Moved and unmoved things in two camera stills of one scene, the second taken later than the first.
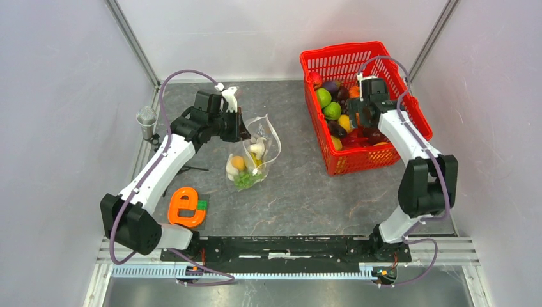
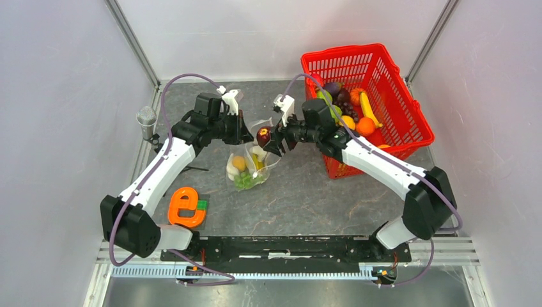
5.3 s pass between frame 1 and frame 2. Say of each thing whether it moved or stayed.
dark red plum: moved
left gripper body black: stayed
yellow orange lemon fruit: stayed
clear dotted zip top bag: stayed
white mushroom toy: stayed
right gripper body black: moved
